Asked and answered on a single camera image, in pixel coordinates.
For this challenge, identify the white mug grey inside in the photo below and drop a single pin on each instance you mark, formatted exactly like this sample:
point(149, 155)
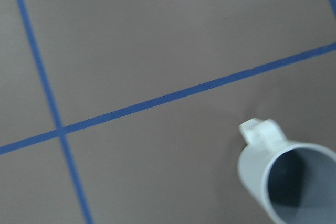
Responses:
point(294, 182)

